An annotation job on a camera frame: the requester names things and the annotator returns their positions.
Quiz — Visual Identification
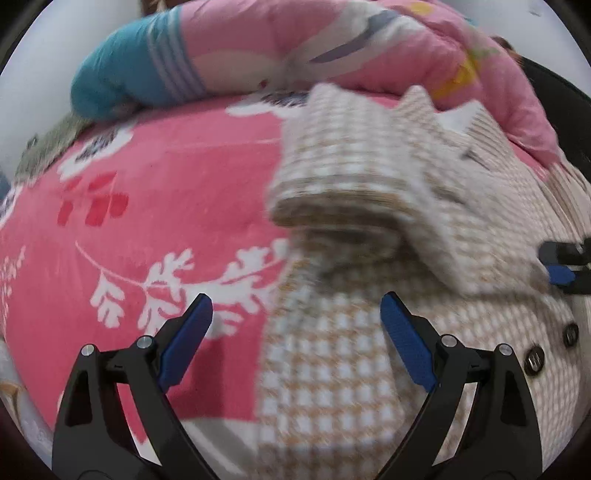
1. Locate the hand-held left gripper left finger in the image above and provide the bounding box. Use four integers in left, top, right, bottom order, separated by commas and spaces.
52, 292, 218, 480

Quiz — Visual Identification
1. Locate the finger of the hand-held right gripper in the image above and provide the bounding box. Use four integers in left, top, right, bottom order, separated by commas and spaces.
546, 264, 591, 296
539, 239, 591, 267

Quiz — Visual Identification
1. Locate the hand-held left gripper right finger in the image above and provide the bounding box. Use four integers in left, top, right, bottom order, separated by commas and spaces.
374, 291, 542, 480

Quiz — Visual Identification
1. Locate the beige white checkered knit cardigan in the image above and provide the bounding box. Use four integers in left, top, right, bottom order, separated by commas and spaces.
257, 84, 591, 469

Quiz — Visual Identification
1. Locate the pink floral blanket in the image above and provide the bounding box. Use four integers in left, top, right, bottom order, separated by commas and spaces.
0, 90, 566, 446

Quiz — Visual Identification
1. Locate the dark headboard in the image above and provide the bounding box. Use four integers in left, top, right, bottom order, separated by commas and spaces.
515, 54, 591, 183

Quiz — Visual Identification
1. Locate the grey patterned bedsheet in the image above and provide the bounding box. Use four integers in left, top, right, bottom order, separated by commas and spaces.
0, 339, 52, 460

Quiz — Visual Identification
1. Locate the grey-green patterned pillow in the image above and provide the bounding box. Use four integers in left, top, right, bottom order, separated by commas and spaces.
15, 112, 96, 186

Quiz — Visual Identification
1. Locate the pink quilt with blue end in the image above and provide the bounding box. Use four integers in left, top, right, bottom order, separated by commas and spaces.
69, 0, 563, 168

